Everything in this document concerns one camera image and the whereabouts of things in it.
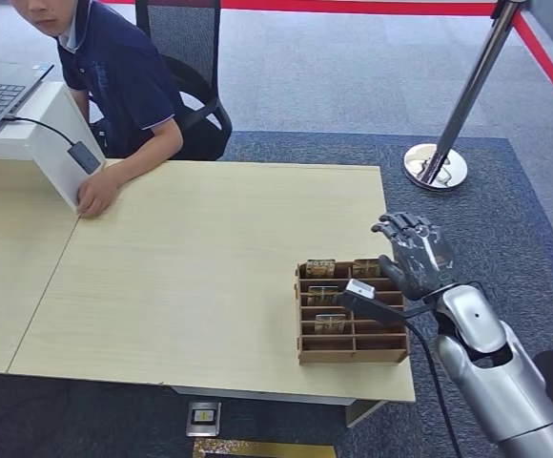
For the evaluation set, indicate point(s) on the chrome stanchion base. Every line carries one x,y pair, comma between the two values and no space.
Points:
452,167

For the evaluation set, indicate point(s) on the white laptop stand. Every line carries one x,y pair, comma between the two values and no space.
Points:
51,136

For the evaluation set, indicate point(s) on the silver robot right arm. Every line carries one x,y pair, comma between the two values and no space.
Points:
505,385

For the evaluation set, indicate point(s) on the person's right forearm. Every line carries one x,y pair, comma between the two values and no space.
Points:
146,155

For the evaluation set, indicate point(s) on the metal floor socket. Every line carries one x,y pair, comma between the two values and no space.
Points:
203,417

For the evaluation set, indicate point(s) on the red barrier belt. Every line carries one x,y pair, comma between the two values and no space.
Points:
548,63
352,6

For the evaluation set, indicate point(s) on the person's right hand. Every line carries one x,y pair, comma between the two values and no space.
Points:
95,195

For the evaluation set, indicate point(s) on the black mesh office chair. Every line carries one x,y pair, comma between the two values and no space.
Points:
182,38

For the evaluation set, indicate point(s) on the grey usb hub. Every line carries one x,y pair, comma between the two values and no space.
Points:
84,157

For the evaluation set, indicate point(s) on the gold hotel key card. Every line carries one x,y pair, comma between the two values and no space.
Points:
323,296
366,268
320,269
330,325

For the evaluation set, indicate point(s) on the gold floor strip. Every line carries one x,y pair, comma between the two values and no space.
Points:
267,449

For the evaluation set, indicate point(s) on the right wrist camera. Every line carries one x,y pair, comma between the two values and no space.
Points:
360,291

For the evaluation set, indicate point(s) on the person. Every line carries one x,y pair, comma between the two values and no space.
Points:
124,76

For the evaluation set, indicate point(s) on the chrome stanchion post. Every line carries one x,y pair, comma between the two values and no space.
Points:
472,88

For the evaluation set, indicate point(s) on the white table frame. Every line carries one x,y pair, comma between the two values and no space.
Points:
360,412

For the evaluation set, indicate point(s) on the wooden slotted card tray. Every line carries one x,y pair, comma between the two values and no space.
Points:
348,355

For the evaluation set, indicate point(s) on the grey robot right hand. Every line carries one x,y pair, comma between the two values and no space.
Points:
424,259

